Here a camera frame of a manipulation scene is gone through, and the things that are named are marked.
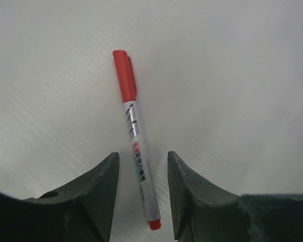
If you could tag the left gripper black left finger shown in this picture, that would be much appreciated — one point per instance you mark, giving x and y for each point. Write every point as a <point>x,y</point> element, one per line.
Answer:
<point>80,210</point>

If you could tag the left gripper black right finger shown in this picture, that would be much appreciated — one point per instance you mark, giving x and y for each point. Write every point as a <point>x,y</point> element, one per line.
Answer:
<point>202,211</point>

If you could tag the white pen red end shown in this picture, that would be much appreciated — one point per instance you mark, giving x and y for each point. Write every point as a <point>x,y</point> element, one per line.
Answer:
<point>150,202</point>

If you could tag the red pen cap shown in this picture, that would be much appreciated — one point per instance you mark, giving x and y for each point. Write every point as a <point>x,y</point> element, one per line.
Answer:
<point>125,74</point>

